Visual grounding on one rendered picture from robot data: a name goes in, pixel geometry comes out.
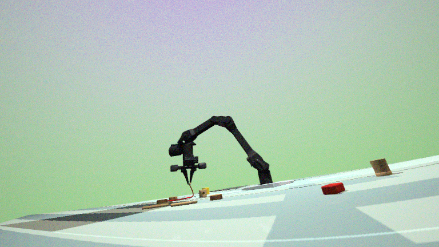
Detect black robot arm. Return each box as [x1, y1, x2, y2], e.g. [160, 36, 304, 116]
[169, 116, 273, 185]

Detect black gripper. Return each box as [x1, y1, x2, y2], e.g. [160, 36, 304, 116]
[170, 153, 206, 184]

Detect dark red short cylinder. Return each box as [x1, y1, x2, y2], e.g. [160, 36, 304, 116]
[321, 182, 345, 195]

